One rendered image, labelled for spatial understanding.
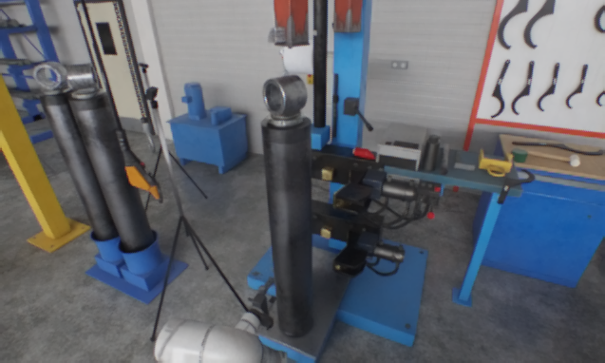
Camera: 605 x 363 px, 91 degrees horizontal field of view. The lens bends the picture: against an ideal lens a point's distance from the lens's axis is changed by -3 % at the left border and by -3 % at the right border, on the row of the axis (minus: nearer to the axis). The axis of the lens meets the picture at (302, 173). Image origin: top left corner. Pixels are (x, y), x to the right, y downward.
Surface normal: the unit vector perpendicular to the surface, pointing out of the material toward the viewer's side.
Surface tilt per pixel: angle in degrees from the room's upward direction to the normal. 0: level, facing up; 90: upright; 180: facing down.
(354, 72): 90
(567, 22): 90
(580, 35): 90
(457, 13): 90
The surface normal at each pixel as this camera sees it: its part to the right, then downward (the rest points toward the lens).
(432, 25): -0.42, 0.44
